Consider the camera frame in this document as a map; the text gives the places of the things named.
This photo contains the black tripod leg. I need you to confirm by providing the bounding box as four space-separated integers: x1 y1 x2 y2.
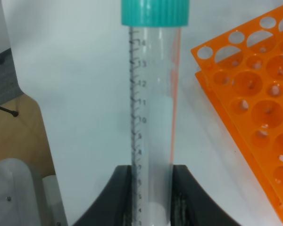
0 106 19 117

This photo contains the grey plastic bin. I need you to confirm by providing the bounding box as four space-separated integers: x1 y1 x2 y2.
0 158 67 226

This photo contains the teal-capped test tube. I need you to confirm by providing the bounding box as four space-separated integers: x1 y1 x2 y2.
121 0 190 226

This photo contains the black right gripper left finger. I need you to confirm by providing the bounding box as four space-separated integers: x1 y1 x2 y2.
74 165 132 226

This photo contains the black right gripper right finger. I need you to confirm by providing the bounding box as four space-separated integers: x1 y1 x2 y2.
171 165 239 226

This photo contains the orange plastic test tube rack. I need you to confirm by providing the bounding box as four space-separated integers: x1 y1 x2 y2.
191 5 283 223

